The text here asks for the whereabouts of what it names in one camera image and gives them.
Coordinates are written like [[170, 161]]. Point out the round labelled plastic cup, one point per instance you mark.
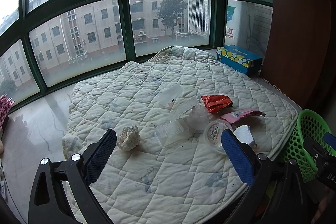
[[212, 135]]

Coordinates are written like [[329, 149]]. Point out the green window frame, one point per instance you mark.
[[47, 45]]

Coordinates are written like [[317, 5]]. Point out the clear square plastic lid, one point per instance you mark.
[[172, 133]]

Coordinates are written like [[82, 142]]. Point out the blue tissue box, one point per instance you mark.
[[240, 59]]

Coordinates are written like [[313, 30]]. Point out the white foam block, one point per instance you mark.
[[244, 135]]

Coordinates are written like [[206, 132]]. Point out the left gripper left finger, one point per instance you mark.
[[48, 201]]

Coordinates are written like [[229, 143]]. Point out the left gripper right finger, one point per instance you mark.
[[265, 179]]

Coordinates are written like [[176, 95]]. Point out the pink snack wrapper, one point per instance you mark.
[[236, 116]]

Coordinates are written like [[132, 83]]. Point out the red foil snack wrapper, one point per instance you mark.
[[216, 103]]

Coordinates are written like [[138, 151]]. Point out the pink patterned cloth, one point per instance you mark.
[[6, 104]]

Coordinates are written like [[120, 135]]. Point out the clear round plastic container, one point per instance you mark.
[[179, 105]]

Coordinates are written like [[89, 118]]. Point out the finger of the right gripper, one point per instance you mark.
[[330, 139]]

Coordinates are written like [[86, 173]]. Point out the clear plastic cup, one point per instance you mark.
[[198, 119]]

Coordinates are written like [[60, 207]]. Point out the green mesh trash basket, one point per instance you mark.
[[310, 129]]

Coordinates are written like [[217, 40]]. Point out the white quilted mat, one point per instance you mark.
[[186, 182]]

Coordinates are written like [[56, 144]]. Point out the brown wooden wardrobe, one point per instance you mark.
[[300, 58]]

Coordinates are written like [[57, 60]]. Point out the crumpled white paper ball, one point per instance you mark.
[[129, 138]]

